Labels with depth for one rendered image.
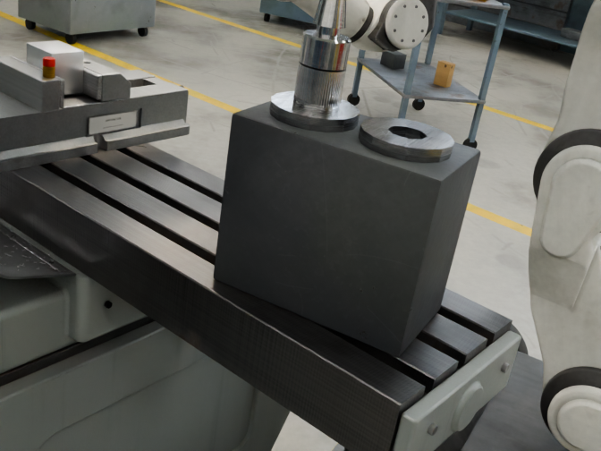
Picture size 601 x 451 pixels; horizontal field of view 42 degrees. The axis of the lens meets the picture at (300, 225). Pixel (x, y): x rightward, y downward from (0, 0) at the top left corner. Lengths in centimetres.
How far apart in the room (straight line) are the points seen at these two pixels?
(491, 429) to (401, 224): 67
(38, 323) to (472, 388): 53
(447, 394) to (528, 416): 64
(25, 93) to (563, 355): 85
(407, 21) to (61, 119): 53
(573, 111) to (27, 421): 82
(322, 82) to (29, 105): 49
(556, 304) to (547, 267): 7
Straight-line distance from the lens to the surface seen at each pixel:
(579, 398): 120
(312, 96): 75
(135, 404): 121
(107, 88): 114
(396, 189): 69
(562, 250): 110
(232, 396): 140
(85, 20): 565
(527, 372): 150
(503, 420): 135
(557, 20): 866
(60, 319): 103
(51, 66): 109
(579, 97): 109
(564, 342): 121
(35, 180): 105
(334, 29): 75
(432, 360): 77
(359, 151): 71
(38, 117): 109
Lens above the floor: 134
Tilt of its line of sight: 25 degrees down
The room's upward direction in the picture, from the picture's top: 9 degrees clockwise
